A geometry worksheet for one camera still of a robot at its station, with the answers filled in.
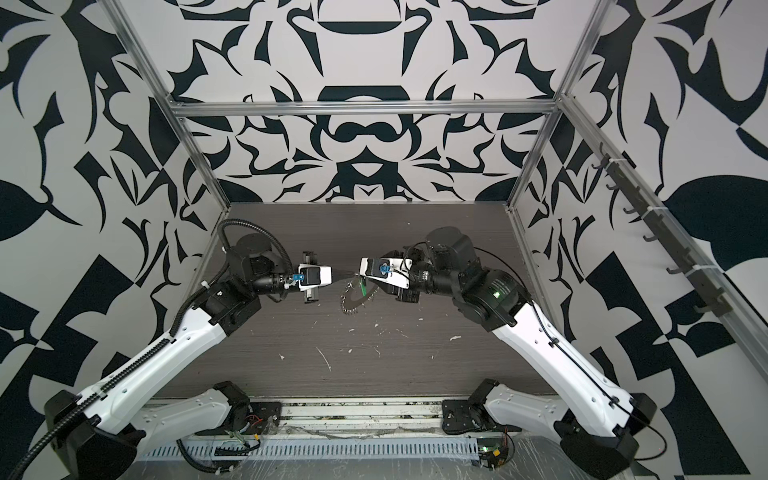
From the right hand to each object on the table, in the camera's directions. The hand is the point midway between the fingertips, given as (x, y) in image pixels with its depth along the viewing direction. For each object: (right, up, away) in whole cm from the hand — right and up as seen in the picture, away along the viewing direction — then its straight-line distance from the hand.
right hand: (377, 262), depth 61 cm
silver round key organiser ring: (-5, -12, +11) cm, 17 cm away
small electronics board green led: (+27, -46, +11) cm, 54 cm away
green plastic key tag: (-3, -6, +3) cm, 7 cm away
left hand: (-5, 0, +2) cm, 5 cm away
